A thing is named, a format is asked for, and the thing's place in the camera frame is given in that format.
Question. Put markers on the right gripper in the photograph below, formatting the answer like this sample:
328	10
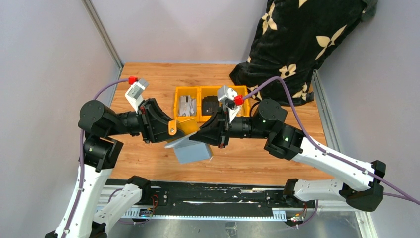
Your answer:
216	131

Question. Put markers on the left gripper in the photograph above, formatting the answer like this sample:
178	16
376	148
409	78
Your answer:
154	121

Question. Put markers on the yellow leather card holder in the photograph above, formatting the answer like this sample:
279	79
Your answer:
186	150

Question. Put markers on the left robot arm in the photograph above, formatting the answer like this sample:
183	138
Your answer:
99	152

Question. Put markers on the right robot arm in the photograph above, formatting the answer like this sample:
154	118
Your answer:
354	182

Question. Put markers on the black cards in bin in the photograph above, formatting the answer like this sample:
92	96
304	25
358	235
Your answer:
210	105

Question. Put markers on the silver cards in bin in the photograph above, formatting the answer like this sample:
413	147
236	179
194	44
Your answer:
187	106

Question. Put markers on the right yellow bin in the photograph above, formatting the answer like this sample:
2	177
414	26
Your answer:
242	92

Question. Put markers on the yellow bin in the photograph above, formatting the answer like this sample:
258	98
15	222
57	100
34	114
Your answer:
184	91
242	92
203	92

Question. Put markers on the middle yellow bin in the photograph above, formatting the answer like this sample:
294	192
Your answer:
203	92

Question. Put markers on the left yellow bin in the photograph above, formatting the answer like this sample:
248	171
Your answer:
184	91

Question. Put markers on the black floral blanket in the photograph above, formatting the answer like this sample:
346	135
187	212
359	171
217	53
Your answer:
294	38

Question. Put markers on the aluminium frame post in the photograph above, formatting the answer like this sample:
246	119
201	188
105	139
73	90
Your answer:
91	10

